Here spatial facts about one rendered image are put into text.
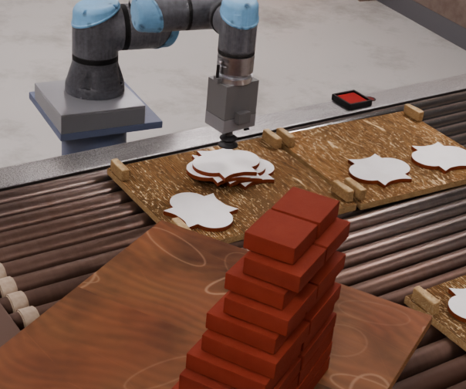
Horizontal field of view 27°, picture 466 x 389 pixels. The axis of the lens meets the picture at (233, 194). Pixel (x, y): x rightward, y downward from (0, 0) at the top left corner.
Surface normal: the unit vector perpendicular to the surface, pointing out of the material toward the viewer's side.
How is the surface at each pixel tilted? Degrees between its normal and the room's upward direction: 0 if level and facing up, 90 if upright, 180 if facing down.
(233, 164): 0
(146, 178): 0
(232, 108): 90
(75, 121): 90
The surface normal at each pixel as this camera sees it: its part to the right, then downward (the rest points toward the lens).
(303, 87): 0.08, -0.87
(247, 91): 0.62, 0.43
